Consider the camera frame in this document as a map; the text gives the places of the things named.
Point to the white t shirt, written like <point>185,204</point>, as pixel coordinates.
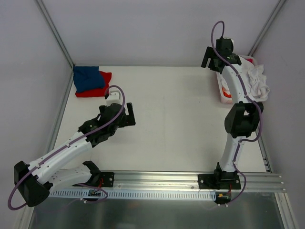
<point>255,81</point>

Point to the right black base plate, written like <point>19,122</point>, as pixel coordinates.
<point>221,181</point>

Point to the left aluminium frame post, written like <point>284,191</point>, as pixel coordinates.
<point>49,21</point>

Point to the folded red t shirt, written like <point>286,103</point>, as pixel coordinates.
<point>97,92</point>

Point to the folded blue t shirt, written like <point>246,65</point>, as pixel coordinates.
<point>87,78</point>

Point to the aluminium mounting rail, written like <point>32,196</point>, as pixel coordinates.
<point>184,181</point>

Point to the right aluminium frame post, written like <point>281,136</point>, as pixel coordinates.
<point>267,25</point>

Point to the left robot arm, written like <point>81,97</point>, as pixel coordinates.
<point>36,180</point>

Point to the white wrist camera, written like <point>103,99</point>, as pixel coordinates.
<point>113,98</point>
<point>230,44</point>

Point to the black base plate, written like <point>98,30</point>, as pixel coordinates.
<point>106,179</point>
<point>221,181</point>

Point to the white slotted cable duct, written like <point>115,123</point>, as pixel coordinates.
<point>135,194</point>

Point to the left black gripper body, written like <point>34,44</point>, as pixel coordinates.
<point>127,117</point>

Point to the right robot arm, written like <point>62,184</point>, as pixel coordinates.
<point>241,121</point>

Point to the white plastic basket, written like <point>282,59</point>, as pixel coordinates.
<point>222,82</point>

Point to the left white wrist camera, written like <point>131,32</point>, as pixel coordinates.
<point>113,98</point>

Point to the aluminium frame post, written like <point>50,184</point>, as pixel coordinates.
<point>49,21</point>
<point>267,25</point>

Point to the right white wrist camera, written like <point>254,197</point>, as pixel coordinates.
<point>230,44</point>

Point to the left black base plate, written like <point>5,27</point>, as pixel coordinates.
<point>106,179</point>

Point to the orange t shirt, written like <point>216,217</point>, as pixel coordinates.
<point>226,92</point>

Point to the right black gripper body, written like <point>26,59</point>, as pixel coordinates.
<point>213,61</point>

